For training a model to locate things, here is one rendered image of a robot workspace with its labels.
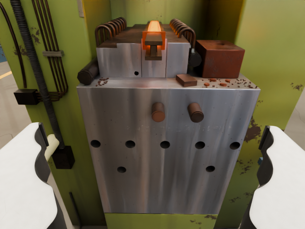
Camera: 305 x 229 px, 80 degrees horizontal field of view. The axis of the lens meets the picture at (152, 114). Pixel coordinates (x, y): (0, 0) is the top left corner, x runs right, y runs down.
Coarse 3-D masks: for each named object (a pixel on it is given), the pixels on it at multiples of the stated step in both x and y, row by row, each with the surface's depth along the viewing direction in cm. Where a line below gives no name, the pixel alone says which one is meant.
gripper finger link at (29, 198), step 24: (24, 144) 9; (48, 144) 11; (0, 168) 7; (24, 168) 7; (48, 168) 9; (0, 192) 6; (24, 192) 6; (48, 192) 6; (0, 216) 6; (24, 216) 6; (48, 216) 6
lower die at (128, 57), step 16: (128, 32) 53; (96, 48) 39; (112, 48) 39; (128, 48) 39; (176, 48) 39; (112, 64) 41; (128, 64) 41; (144, 64) 41; (160, 64) 41; (176, 64) 41
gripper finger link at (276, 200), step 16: (272, 128) 10; (272, 144) 9; (288, 144) 9; (272, 160) 8; (288, 160) 8; (304, 160) 8; (272, 176) 7; (288, 176) 7; (304, 176) 7; (256, 192) 7; (272, 192) 7; (288, 192) 7; (304, 192) 7; (256, 208) 6; (272, 208) 6; (288, 208) 6; (304, 208) 6; (256, 224) 6; (272, 224) 6; (288, 224) 6; (304, 224) 6
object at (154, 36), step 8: (152, 24) 56; (144, 32) 36; (152, 32) 36; (160, 32) 36; (144, 40) 37; (152, 40) 29; (160, 40) 29; (144, 48) 38; (152, 48) 29; (160, 48) 35; (152, 56) 30; (160, 56) 30
